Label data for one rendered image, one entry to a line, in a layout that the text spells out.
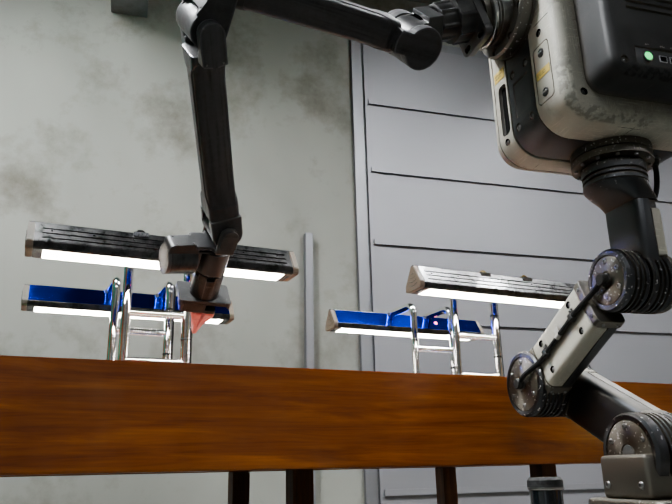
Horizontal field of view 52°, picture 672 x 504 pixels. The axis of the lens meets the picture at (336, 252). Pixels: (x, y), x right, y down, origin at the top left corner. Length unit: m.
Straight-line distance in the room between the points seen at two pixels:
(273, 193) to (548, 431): 2.60
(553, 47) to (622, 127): 0.18
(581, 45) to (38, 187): 3.06
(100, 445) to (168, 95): 3.04
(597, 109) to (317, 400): 0.72
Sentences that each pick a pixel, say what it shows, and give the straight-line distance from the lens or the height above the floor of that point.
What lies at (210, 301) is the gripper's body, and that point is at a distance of 1.35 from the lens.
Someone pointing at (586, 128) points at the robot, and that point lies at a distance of 1.24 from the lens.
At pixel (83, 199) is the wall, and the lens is 3.79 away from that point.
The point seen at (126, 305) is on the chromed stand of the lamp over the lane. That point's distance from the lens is 1.76.
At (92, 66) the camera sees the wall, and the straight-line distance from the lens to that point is 4.15.
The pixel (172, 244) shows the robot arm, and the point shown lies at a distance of 1.27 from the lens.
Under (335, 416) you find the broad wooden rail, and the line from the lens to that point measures 1.35.
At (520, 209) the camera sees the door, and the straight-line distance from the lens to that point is 4.40.
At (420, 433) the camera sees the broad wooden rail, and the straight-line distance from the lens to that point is 1.43.
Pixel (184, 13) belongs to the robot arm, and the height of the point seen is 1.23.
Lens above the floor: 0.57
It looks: 18 degrees up
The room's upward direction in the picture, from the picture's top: 1 degrees counter-clockwise
